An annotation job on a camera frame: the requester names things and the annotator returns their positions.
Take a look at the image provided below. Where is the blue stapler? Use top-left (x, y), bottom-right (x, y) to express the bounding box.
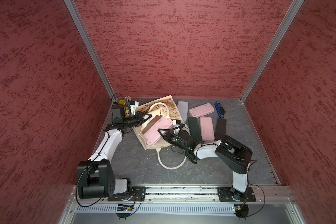
top-left (214, 101), bottom-right (225, 118)

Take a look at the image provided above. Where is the aluminium front rail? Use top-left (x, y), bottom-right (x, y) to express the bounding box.
top-left (69, 184), bottom-right (295, 203)

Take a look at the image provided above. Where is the green pencil case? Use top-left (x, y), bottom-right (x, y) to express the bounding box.
top-left (187, 117), bottom-right (203, 143)

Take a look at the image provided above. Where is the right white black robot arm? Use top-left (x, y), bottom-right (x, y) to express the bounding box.
top-left (158, 126), bottom-right (254, 202)

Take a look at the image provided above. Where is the light grey pencil case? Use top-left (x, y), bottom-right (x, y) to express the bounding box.
top-left (177, 101), bottom-right (189, 122)

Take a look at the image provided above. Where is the yellow cup with pens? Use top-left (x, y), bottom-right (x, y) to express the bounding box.
top-left (116, 96), bottom-right (132, 117)

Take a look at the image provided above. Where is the cream floral canvas tote bag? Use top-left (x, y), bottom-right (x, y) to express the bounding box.
top-left (133, 95), bottom-right (187, 170)

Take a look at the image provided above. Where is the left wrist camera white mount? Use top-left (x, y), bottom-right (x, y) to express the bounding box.
top-left (129, 101), bottom-right (139, 115)

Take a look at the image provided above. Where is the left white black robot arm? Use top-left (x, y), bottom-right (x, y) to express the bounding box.
top-left (75, 105), bottom-right (153, 199)

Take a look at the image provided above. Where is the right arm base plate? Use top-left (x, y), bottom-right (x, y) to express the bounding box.
top-left (217, 187), bottom-right (256, 202)

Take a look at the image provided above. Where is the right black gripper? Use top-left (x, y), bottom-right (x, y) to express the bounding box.
top-left (158, 129), bottom-right (188, 151)

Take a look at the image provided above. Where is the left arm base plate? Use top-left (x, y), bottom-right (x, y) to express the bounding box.
top-left (108, 186), bottom-right (147, 202)

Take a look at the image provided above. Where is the pink pencil case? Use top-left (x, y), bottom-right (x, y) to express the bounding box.
top-left (189, 103), bottom-right (215, 118)
top-left (200, 116), bottom-right (215, 141)
top-left (143, 115), bottom-right (174, 146)

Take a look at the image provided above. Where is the dark grey pencil case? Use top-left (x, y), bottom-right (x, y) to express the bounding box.
top-left (215, 118), bottom-right (227, 141)

